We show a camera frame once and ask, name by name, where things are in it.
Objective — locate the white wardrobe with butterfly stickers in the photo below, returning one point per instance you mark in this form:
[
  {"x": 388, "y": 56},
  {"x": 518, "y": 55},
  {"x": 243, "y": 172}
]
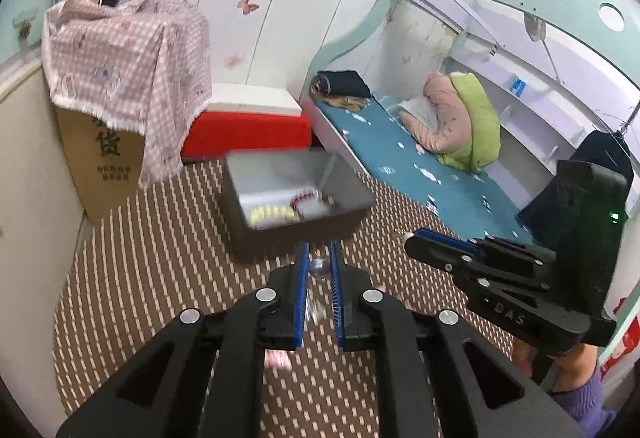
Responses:
[{"x": 280, "y": 3}]

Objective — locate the dark folded clothes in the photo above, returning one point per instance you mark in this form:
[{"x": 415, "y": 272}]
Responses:
[{"x": 345, "y": 84}]

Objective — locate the grey jewelry box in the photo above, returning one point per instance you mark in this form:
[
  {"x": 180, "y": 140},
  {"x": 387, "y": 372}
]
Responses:
[{"x": 280, "y": 178}]

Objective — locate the red and white storage bench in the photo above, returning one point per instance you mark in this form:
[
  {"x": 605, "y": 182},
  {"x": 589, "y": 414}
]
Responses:
[{"x": 250, "y": 123}]

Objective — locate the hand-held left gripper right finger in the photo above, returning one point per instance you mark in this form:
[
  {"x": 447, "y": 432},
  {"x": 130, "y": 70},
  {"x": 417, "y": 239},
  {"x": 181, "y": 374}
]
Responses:
[{"x": 336, "y": 303}]

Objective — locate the pink checkered cloth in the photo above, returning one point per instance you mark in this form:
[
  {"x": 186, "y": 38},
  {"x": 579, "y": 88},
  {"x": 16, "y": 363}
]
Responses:
[{"x": 130, "y": 63}]

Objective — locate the red and white decoration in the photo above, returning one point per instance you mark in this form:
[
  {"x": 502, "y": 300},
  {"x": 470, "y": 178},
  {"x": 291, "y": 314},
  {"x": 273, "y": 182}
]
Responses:
[{"x": 622, "y": 338}]

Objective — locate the person's right hand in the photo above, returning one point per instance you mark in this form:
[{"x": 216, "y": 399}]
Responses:
[{"x": 582, "y": 368}]

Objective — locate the purple sleeved right forearm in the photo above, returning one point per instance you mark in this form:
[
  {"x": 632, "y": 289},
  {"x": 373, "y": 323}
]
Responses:
[{"x": 585, "y": 405}]

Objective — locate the cardboard box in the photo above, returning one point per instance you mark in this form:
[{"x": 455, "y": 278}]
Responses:
[{"x": 100, "y": 158}]

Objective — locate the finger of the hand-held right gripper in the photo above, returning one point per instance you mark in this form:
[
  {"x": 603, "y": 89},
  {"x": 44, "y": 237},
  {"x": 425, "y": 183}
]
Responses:
[
  {"x": 445, "y": 240},
  {"x": 430, "y": 252}
]

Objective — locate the pink pillow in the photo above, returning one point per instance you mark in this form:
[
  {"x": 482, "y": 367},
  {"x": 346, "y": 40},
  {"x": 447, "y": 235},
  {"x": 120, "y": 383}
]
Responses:
[{"x": 442, "y": 118}]

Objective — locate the small blue card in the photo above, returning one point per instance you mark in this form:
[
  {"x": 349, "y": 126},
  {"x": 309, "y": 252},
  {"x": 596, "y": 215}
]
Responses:
[{"x": 517, "y": 86}]

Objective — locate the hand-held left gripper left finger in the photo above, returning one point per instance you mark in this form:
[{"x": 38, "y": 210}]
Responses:
[{"x": 300, "y": 303}]

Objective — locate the dark hanging garment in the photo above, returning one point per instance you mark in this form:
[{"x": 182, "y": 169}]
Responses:
[{"x": 595, "y": 153}]

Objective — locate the green blanket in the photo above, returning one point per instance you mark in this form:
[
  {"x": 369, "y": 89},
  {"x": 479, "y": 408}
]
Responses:
[{"x": 480, "y": 118}]

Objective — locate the blue patterned bed sheet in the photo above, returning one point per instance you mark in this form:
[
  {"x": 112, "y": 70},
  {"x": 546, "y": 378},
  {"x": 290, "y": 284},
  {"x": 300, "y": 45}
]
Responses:
[{"x": 425, "y": 168}]

